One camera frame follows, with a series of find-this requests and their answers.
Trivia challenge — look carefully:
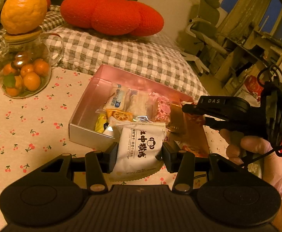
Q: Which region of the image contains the orange red snack pack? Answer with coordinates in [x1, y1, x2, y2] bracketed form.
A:
[175, 139, 210, 158]

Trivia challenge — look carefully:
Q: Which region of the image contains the gold snack bar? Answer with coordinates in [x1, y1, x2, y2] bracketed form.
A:
[168, 104, 186, 134]

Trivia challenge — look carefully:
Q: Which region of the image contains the pink nougat snack pack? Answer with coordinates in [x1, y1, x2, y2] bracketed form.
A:
[151, 92, 171, 125]

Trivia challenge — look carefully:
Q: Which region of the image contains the white triangular snack pack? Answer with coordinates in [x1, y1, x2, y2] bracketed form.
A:
[109, 122, 166, 182]

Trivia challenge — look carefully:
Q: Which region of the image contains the white lotus chip pack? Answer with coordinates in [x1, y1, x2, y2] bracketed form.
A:
[103, 109, 133, 136]

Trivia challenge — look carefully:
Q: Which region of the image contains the silver grey snack pack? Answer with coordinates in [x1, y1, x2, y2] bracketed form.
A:
[134, 115, 152, 123]

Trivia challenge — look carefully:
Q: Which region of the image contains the clear white bread pack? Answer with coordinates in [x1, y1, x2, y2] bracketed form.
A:
[127, 90, 153, 118]

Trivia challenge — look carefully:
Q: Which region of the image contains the blue white bread pack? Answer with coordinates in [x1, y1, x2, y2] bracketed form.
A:
[103, 83, 129, 111]

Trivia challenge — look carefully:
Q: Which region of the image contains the yellow snack pack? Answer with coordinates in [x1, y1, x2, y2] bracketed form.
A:
[95, 113, 109, 134]

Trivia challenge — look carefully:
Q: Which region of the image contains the gloved right hand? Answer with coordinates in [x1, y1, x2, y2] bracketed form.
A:
[219, 128, 282, 200]

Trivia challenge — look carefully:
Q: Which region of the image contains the pink silver shallow box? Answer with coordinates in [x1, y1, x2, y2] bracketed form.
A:
[69, 65, 210, 158]

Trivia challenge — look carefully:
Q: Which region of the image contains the red white shopping bag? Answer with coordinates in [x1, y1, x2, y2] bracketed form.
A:
[234, 75, 263, 107]

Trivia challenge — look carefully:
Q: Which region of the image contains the grey checkered quilt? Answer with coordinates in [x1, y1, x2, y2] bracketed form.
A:
[0, 4, 209, 102]

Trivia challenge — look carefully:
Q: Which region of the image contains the white office chair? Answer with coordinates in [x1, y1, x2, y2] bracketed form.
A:
[181, 0, 228, 75]

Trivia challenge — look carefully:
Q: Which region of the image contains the cherry print tablecloth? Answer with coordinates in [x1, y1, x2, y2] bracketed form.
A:
[0, 66, 231, 232]

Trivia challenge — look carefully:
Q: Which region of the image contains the wooden desk shelf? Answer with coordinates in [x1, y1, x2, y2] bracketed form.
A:
[213, 21, 282, 97]

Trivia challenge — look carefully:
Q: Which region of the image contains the glass jar with kumquats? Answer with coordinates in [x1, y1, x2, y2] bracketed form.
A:
[0, 27, 64, 98]

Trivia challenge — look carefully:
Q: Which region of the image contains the red tomato plush cushion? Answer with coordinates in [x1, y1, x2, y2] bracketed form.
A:
[61, 0, 164, 37]

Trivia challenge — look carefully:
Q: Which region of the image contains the small red plush cushion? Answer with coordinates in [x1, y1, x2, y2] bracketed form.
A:
[46, 0, 51, 10]

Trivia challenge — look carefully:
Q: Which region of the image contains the large orange citrus fruit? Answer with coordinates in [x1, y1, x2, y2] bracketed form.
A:
[1, 0, 47, 35]

